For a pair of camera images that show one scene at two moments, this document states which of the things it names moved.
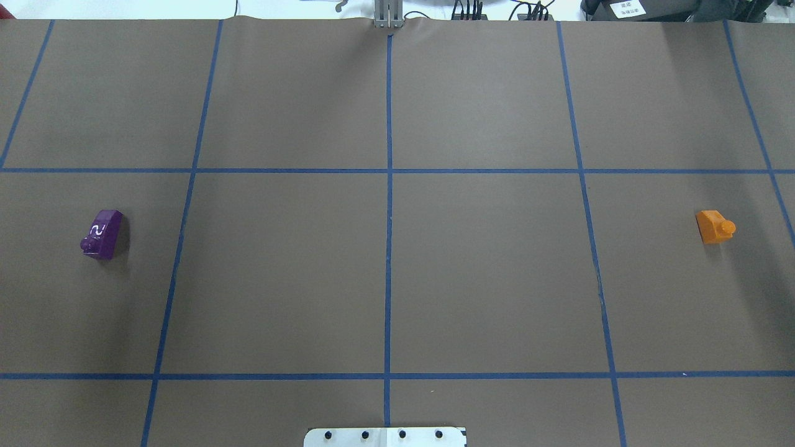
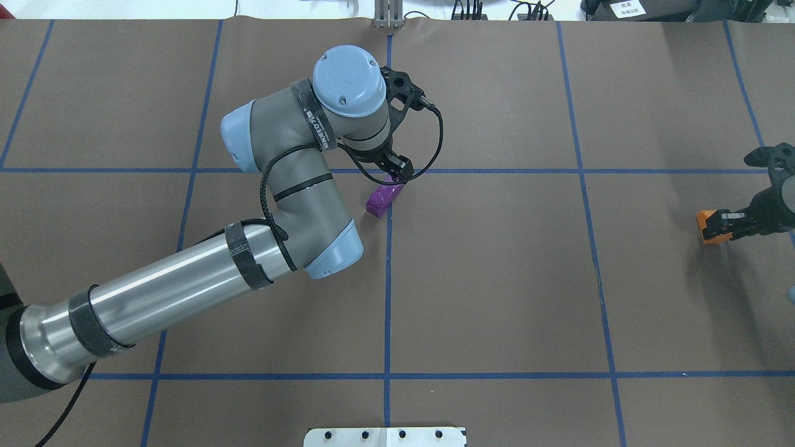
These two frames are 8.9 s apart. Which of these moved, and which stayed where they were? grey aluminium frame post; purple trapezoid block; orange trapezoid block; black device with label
Moved: purple trapezoid block
Stayed: grey aluminium frame post; orange trapezoid block; black device with label
